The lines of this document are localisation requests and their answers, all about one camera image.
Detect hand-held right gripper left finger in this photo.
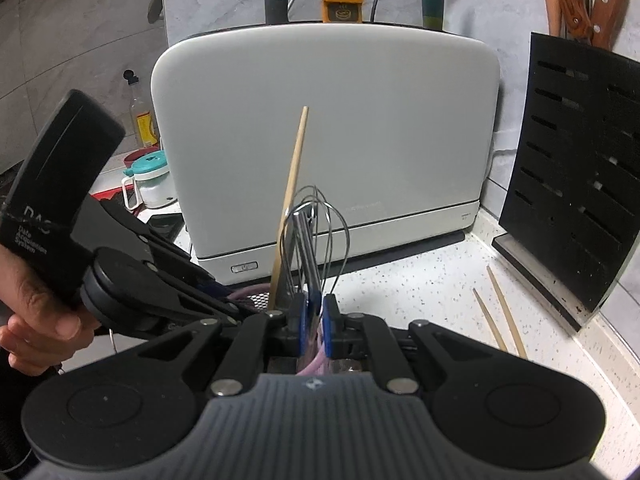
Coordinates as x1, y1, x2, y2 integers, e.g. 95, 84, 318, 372
137, 292, 308, 396

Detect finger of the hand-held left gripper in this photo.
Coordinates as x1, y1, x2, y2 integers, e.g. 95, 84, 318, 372
147, 262, 261, 333
99, 199, 221, 288

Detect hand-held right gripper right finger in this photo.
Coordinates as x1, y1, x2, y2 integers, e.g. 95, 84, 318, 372
322, 294, 493, 395

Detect pink mesh utensil holder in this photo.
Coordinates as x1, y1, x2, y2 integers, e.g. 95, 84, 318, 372
227, 282, 328, 377

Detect steel tongs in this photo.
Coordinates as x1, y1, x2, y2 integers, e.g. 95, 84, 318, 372
291, 209, 322, 307

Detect steel wire whisk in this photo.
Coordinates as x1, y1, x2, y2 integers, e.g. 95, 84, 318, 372
280, 185, 351, 297

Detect wooden chopstick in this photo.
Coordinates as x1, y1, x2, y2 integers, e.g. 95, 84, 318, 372
486, 265, 529, 361
472, 287, 509, 354
267, 106, 310, 311

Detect person's left hand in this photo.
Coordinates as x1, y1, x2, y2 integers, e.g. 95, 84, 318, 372
0, 247, 102, 377

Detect red box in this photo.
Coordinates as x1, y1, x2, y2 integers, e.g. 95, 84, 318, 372
92, 185, 138, 208

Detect teal lid plastic jar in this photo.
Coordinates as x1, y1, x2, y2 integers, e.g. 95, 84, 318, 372
122, 150, 174, 211

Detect red bowl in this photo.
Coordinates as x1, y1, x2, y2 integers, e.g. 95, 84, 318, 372
124, 147, 152, 171

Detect oil bottle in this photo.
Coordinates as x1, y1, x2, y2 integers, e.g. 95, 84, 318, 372
124, 70, 160, 150

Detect white black countertop appliance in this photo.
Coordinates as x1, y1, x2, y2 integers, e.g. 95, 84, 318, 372
151, 22, 501, 277

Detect black slotted knife block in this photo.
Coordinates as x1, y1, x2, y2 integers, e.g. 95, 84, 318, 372
492, 32, 640, 332

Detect brown riveted handle knife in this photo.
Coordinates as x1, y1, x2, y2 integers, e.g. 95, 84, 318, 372
592, 0, 632, 52
552, 0, 594, 47

